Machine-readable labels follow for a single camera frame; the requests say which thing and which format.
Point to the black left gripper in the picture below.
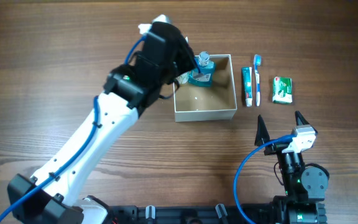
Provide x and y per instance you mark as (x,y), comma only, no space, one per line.
(188,54)

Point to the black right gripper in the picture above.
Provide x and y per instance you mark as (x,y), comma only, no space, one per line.
(262,136)

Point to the blue disposable razor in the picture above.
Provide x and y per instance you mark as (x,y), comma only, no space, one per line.
(197,65)

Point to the white leaf-print tube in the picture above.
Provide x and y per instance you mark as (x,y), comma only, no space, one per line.
(183,78)

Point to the blue mouthwash bottle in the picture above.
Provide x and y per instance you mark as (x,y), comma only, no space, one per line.
(207,66)

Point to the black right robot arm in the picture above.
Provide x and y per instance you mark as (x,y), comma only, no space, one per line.
(304,184)

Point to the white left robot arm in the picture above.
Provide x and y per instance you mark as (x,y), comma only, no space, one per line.
(51,193)

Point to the green white soap pack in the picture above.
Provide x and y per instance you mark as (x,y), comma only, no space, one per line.
(282,90)

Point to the white open box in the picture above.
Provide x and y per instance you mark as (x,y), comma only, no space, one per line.
(217,102)

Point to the blue white toothpaste tube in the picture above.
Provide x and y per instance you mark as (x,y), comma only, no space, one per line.
(247,81)

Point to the blue white toothbrush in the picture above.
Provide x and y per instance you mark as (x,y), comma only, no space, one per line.
(257,62)

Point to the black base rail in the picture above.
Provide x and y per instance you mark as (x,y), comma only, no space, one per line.
(191,214)

